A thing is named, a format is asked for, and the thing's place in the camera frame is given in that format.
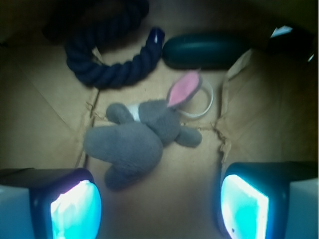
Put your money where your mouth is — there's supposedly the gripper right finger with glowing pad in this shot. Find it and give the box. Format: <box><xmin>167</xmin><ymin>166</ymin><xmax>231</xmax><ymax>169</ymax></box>
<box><xmin>220</xmin><ymin>161</ymin><xmax>319</xmax><ymax>239</ymax></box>

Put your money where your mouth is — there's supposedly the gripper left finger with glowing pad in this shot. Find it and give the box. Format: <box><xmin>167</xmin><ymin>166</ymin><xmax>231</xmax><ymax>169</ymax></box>
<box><xmin>0</xmin><ymin>168</ymin><xmax>102</xmax><ymax>239</ymax></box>

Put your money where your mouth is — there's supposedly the gray plush bunny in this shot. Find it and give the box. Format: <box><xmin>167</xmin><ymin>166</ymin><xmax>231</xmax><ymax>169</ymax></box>
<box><xmin>83</xmin><ymin>71</ymin><xmax>202</xmax><ymax>191</ymax></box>

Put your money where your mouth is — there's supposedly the brown paper bag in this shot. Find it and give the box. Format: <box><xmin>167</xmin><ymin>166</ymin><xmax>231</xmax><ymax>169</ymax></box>
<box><xmin>0</xmin><ymin>0</ymin><xmax>319</xmax><ymax>239</ymax></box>

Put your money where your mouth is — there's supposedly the dark green oval case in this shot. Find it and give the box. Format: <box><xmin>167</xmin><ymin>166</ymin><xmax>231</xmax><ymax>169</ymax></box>
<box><xmin>162</xmin><ymin>32</ymin><xmax>250</xmax><ymax>69</ymax></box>

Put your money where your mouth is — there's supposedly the white ring band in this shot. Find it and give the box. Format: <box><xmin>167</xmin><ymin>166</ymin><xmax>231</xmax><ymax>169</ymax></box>
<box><xmin>178</xmin><ymin>80</ymin><xmax>214</xmax><ymax>120</ymax></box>

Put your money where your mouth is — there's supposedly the dark blue twisted rope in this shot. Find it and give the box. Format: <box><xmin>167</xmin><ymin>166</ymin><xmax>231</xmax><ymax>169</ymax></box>
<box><xmin>42</xmin><ymin>0</ymin><xmax>165</xmax><ymax>90</ymax></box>

